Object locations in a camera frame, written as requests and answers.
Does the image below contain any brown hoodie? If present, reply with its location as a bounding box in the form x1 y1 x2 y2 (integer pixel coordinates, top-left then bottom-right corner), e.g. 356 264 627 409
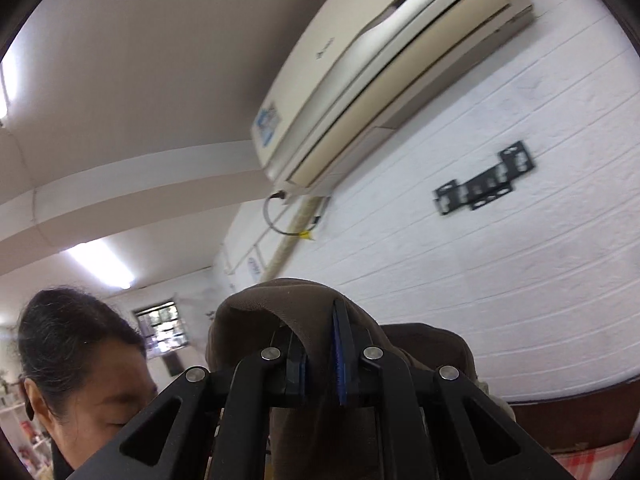
205 276 516 480

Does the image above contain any barred window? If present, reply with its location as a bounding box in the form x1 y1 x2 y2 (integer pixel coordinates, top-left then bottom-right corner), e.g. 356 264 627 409
134 300 189 358

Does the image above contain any operator's head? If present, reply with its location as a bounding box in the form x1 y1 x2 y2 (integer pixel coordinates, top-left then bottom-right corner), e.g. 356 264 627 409
17 287 158 479

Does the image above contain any dark red wooden headboard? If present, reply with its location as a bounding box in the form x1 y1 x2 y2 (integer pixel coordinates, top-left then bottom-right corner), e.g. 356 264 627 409
511 377 639 454

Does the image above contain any red plaid bed sheet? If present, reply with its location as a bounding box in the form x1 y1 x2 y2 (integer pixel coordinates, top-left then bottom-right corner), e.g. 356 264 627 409
553 437 634 480

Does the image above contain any ceiling fluorescent light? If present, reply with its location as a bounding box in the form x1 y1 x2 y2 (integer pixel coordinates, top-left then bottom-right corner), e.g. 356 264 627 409
65 240 136 290

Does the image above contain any beige insulated pipe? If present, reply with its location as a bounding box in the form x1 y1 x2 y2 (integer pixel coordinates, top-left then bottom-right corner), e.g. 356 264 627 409
260 191 329 282

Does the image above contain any black air conditioner cable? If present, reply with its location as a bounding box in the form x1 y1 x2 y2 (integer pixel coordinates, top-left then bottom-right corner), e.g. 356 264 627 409
262 188 317 238

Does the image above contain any black wall mount bracket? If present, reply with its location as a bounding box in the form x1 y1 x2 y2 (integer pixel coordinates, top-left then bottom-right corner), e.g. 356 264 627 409
434 141 536 216

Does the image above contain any beige wall air conditioner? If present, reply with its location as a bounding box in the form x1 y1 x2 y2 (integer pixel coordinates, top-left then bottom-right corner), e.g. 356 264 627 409
251 0 533 196

